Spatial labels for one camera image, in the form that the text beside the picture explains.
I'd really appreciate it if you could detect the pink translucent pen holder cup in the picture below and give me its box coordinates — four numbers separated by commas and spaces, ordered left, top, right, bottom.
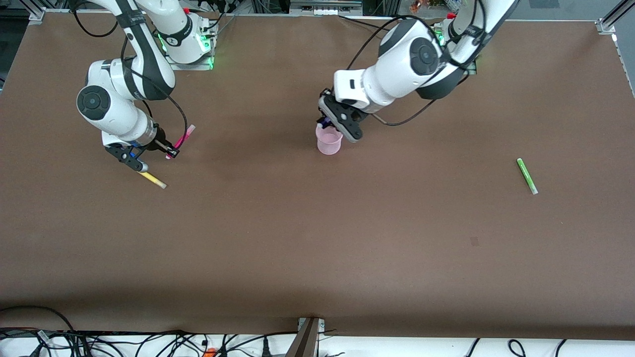
316, 123, 343, 156

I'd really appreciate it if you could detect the pink highlighter pen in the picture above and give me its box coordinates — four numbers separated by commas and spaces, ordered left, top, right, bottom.
166, 124, 196, 160

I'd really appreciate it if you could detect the yellow highlighter pen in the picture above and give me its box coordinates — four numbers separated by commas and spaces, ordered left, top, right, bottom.
138, 171, 168, 189

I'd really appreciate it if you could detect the tangled black floor cable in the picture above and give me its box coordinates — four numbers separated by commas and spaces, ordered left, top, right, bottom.
0, 327, 298, 357

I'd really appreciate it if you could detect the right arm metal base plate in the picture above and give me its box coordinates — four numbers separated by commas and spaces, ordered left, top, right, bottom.
163, 54, 215, 71

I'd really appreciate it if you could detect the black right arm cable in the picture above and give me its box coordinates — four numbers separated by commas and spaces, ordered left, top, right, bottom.
69, 0, 190, 149

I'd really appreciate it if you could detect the metal table edge post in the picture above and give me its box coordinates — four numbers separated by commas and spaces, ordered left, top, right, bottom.
285, 317, 326, 357

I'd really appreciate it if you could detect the green highlighter pen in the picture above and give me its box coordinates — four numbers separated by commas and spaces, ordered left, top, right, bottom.
516, 158, 539, 195

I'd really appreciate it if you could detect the black cable across table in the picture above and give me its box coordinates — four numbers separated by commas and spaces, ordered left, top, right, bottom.
339, 15, 397, 31

